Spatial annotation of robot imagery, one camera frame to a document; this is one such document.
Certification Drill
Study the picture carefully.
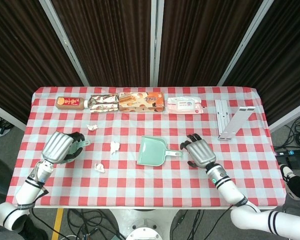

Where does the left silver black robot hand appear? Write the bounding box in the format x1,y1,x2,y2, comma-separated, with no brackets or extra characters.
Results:
41,131,86,165

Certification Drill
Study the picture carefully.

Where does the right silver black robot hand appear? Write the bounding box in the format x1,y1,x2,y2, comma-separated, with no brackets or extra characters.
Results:
180,133,217,170

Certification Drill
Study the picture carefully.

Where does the green plastic dustpan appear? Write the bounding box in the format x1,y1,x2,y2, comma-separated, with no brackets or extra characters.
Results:
135,136,184,167

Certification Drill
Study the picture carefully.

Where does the silver foil snack pack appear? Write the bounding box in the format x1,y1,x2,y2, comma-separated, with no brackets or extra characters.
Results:
89,93,120,114

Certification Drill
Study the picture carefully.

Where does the white folding stand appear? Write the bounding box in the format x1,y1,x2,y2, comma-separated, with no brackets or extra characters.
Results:
214,99,256,141

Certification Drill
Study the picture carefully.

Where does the pink white wet wipes pack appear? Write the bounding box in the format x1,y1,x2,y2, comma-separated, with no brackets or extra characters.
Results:
166,96,205,115

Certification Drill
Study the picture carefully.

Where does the red white checkered tablecloth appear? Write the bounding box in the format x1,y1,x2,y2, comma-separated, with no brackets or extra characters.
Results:
5,86,287,210

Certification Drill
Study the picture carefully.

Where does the yellow floor tape strip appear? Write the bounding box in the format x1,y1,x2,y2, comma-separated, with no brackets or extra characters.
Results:
51,208,65,240

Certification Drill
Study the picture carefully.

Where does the orange biscuit box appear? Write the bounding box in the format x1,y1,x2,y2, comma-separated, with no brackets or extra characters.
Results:
118,91,166,113

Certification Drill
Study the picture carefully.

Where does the black shoe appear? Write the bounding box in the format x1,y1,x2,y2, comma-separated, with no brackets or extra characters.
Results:
17,214,50,240

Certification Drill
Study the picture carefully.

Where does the white black sneaker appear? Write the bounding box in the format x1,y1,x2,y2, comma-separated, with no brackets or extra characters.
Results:
279,163,300,201

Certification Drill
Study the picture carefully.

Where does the black power strip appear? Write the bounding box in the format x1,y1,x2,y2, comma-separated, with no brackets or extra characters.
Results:
274,148,300,157

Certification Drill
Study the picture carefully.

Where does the dark brown corrugated panel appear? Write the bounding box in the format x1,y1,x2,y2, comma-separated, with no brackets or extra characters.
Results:
158,0,265,87
0,0,85,125
51,0,153,87
224,0,300,126

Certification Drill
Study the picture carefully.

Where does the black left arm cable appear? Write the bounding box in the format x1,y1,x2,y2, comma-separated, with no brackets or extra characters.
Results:
29,186,50,210

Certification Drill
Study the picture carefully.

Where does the grey metal partition rail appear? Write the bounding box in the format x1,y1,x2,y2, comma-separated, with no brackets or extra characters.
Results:
0,99,27,132
268,98,300,132

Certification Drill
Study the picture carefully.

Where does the black cable with plug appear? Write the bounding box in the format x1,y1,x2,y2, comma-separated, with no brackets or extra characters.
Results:
171,209,206,236

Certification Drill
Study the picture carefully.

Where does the black cable bundle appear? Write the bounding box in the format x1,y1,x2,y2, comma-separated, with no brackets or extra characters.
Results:
66,209,127,240

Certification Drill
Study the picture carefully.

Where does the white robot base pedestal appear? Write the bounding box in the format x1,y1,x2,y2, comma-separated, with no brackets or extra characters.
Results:
107,208,183,240

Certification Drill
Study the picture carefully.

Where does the grey metal partition post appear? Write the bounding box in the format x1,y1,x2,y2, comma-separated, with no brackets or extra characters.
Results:
149,0,165,87
38,0,91,87
216,0,276,86

